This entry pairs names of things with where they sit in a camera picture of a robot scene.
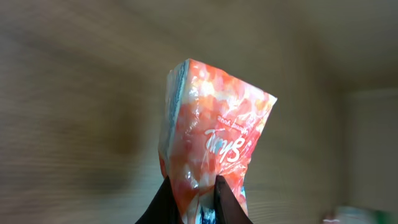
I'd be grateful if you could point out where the small red sauce sachet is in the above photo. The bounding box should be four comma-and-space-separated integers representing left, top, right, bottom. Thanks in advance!
158, 58, 277, 223

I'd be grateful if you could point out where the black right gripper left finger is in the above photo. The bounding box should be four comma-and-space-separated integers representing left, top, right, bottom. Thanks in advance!
136, 177, 183, 224

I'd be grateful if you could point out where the green lid jar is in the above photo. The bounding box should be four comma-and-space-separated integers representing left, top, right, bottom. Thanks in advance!
320, 206, 397, 224

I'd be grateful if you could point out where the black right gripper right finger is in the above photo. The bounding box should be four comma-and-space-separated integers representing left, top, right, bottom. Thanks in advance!
214, 175, 252, 224

